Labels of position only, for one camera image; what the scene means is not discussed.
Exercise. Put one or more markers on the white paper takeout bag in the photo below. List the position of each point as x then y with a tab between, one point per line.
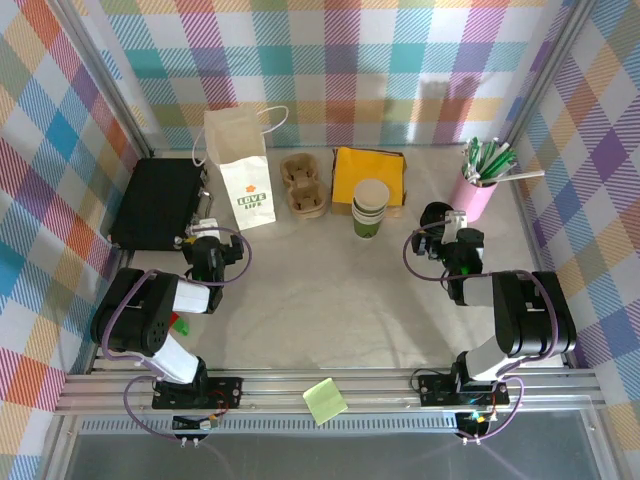
250	180

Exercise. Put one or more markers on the brown pulp cup carrier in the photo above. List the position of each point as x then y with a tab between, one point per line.
305	186

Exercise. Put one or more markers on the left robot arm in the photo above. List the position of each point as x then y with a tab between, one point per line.
130	310

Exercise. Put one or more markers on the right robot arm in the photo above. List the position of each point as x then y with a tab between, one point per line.
530	315

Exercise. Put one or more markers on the pink straw holder cup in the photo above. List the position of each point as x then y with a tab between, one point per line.
470	200

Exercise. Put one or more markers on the green toy block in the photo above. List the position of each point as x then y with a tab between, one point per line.
182	328

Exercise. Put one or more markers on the black case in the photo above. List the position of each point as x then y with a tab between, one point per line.
155	200

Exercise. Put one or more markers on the green striped wrapped straw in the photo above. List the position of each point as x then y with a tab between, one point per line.
486	156
471	155
497	155
502	162

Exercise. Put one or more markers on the white paper straw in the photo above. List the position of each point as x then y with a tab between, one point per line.
525	176

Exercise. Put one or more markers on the brown cardboard napkin box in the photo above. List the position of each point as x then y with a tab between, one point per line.
342	209

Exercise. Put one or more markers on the yellow paper napkin stack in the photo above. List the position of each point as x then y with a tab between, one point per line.
360	170

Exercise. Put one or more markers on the small circuit board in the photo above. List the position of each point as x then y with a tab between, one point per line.
207	424
475	419

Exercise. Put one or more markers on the green sticky note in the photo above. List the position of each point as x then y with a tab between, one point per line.
325	400

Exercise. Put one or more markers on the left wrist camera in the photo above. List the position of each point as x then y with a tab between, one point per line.
205	229

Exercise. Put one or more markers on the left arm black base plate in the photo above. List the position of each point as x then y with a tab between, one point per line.
225	392

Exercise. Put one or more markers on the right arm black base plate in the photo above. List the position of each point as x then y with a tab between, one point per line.
435	390

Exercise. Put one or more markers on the aluminium mounting rail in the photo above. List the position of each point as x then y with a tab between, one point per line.
280	387

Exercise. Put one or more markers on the aluminium frame post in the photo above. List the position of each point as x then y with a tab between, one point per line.
106	75
547	75

